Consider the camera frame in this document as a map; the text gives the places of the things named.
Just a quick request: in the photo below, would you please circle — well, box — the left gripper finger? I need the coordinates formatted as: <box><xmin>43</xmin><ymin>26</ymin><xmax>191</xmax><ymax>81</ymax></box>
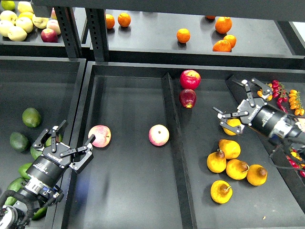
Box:
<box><xmin>60</xmin><ymin>135</ymin><xmax>95</xmax><ymax>173</ymax></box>
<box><xmin>32</xmin><ymin>120</ymin><xmax>67</xmax><ymax>153</ymax></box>

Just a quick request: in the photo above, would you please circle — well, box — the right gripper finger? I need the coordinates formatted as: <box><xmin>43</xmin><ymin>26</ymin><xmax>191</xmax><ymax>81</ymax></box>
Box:
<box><xmin>232</xmin><ymin>77</ymin><xmax>273</xmax><ymax>107</ymax></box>
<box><xmin>212</xmin><ymin>106</ymin><xmax>249</xmax><ymax>135</ymax></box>

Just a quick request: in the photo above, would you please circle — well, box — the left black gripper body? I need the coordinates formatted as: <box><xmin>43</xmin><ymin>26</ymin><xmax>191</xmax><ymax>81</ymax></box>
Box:
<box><xmin>26</xmin><ymin>142</ymin><xmax>71</xmax><ymax>188</ymax></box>

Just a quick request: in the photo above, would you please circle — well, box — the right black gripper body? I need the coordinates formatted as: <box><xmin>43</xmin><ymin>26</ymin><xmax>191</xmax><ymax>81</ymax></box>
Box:
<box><xmin>237</xmin><ymin>98</ymin><xmax>298</xmax><ymax>138</ymax></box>

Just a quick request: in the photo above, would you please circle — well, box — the yellow pear with brown spot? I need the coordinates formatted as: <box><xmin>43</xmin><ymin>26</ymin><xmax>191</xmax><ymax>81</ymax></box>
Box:
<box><xmin>210</xmin><ymin>180</ymin><xmax>233</xmax><ymax>204</ymax></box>

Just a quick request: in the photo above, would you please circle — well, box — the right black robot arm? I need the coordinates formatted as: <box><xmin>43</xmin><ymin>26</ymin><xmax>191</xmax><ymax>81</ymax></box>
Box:
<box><xmin>213</xmin><ymin>75</ymin><xmax>305</xmax><ymax>164</ymax></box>

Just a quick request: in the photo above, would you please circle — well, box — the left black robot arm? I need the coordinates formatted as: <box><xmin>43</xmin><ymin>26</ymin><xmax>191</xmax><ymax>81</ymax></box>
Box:
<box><xmin>0</xmin><ymin>120</ymin><xmax>95</xmax><ymax>229</ymax></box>

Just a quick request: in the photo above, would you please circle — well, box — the dark green avocado left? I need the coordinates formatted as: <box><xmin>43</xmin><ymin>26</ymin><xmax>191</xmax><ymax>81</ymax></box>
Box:
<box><xmin>10</xmin><ymin>132</ymin><xmax>30</xmax><ymax>152</ymax></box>

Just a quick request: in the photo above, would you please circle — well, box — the yellow pear with stem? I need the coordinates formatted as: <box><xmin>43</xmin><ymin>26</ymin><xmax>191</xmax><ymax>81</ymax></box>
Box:
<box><xmin>207</xmin><ymin>149</ymin><xmax>227</xmax><ymax>173</ymax></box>

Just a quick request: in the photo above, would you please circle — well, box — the orange cherry tomato bunch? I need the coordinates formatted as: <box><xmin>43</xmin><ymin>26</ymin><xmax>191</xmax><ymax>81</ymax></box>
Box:
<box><xmin>257</xmin><ymin>83</ymin><xmax>273</xmax><ymax>101</ymax></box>

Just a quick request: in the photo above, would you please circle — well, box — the red chili pepper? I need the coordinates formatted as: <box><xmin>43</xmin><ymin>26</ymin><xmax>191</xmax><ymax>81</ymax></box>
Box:
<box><xmin>277</xmin><ymin>97</ymin><xmax>288</xmax><ymax>113</ymax></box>

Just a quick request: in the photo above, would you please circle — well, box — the yellow cherry tomato bunch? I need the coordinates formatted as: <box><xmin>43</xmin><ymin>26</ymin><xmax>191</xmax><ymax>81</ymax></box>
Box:
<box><xmin>288</xmin><ymin>90</ymin><xmax>305</xmax><ymax>116</ymax></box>

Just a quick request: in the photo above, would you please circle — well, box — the pink apple left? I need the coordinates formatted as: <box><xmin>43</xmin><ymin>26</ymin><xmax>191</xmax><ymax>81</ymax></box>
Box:
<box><xmin>88</xmin><ymin>125</ymin><xmax>112</xmax><ymax>148</ymax></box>

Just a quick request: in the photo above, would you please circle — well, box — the pink apple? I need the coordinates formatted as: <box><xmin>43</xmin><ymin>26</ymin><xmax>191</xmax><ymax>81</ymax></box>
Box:
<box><xmin>88</xmin><ymin>125</ymin><xmax>112</xmax><ymax>148</ymax></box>
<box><xmin>148</xmin><ymin>124</ymin><xmax>169</xmax><ymax>146</ymax></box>

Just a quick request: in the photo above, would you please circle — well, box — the dark red apple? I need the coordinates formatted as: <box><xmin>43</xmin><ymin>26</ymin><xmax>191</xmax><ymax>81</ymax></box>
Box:
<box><xmin>179</xmin><ymin>89</ymin><xmax>197</xmax><ymax>109</ymax></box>

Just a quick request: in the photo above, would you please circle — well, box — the black left tray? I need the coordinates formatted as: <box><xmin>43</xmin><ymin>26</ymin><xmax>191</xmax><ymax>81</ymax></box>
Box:
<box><xmin>0</xmin><ymin>56</ymin><xmax>87</xmax><ymax>229</ymax></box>

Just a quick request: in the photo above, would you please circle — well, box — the black tray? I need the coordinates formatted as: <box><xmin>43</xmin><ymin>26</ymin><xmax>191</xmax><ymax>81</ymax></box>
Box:
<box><xmin>52</xmin><ymin>62</ymin><xmax>305</xmax><ymax>229</ymax></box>
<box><xmin>0</xmin><ymin>56</ymin><xmax>87</xmax><ymax>229</ymax></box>

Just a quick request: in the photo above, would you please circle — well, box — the small orange on shelf right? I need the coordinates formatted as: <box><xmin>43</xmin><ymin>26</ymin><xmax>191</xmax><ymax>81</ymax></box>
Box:
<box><xmin>224</xmin><ymin>34</ymin><xmax>237</xmax><ymax>48</ymax></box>

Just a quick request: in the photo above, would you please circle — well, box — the orange at shelf front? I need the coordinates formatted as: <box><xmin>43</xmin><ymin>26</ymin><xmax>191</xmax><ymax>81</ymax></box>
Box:
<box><xmin>213</xmin><ymin>40</ymin><xmax>232</xmax><ymax>52</ymax></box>

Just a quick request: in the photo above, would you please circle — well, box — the bright red apple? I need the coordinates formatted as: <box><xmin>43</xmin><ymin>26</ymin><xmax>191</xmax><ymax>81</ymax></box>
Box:
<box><xmin>180</xmin><ymin>70</ymin><xmax>201</xmax><ymax>90</ymax></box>

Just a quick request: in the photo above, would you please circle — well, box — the pink apple centre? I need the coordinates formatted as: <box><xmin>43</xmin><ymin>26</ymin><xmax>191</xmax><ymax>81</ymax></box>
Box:
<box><xmin>148</xmin><ymin>124</ymin><xmax>169</xmax><ymax>146</ymax></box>

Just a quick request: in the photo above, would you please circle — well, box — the large orange on shelf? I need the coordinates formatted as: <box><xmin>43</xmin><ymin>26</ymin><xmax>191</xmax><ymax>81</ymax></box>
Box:
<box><xmin>215</xmin><ymin>17</ymin><xmax>233</xmax><ymax>34</ymax></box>

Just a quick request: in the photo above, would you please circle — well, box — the black centre tray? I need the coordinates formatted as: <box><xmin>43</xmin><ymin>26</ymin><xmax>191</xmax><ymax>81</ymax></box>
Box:
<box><xmin>52</xmin><ymin>62</ymin><xmax>305</xmax><ymax>229</ymax></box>

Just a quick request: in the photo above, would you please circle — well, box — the orange on shelf centre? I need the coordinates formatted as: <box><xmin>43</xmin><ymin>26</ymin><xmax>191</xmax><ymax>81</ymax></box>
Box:
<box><xmin>176</xmin><ymin>28</ymin><xmax>191</xmax><ymax>43</ymax></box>

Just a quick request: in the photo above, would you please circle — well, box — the red apple on shelf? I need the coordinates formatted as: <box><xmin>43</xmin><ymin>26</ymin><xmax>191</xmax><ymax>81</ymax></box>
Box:
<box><xmin>41</xmin><ymin>28</ymin><xmax>58</xmax><ymax>43</ymax></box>

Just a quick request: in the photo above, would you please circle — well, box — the pale yellow apple front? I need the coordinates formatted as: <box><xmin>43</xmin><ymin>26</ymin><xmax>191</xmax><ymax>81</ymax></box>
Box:
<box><xmin>8</xmin><ymin>26</ymin><xmax>27</xmax><ymax>42</ymax></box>

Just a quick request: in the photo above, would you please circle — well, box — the orange on shelf left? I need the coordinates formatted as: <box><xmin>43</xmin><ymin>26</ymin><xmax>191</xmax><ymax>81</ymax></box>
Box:
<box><xmin>118</xmin><ymin>12</ymin><xmax>131</xmax><ymax>28</ymax></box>

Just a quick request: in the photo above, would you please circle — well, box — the black shelf post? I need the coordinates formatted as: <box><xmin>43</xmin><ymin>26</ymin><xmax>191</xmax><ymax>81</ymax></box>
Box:
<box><xmin>85</xmin><ymin>8</ymin><xmax>110</xmax><ymax>62</ymax></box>

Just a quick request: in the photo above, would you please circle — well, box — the orange behind post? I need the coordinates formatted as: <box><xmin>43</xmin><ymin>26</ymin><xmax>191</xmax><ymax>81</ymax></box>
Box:
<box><xmin>105</xmin><ymin>14</ymin><xmax>115</xmax><ymax>30</ymax></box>

